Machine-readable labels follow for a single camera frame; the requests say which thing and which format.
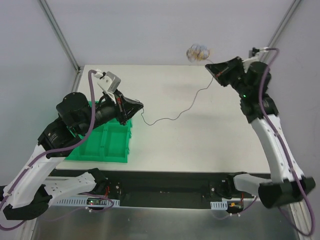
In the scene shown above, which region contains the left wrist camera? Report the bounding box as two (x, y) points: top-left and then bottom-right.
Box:
(94, 69), (121, 94)

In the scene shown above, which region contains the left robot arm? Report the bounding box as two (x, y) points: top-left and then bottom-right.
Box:
(0, 90), (144, 221)

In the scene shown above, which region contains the white cable duct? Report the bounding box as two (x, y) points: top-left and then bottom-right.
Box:
(210, 201), (228, 211)
(53, 196), (120, 208)

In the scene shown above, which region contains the right white cable duct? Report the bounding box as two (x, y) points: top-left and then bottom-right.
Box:
(210, 201), (228, 211)

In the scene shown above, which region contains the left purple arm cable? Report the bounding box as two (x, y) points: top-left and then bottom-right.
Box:
(0, 69), (106, 231)

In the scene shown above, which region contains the left aluminium frame post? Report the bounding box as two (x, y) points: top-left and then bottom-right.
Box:
(37, 0), (81, 71)

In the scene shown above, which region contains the colourful cable bundle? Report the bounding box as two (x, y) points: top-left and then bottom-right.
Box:
(185, 42), (215, 63)

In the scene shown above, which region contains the green compartment tray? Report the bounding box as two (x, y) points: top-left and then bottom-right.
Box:
(65, 119), (133, 164)

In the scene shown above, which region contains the right aluminium frame post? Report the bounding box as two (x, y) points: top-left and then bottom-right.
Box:
(259, 0), (303, 63)

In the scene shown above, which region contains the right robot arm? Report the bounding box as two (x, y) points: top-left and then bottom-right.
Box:
(205, 56), (316, 209)

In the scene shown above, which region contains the left white cable duct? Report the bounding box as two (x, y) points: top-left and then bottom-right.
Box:
(53, 196), (120, 208)

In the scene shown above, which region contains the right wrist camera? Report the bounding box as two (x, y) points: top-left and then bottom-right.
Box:
(243, 47), (269, 67)

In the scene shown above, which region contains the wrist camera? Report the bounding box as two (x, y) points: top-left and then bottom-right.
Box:
(94, 69), (121, 94)
(243, 47), (269, 67)

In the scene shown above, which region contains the dark purple wire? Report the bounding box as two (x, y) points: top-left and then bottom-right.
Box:
(139, 58), (216, 127)

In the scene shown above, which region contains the aluminium frame post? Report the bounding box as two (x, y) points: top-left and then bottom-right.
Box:
(37, 0), (81, 71)
(259, 0), (303, 63)

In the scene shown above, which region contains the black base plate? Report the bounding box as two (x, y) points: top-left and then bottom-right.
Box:
(82, 169), (253, 208)

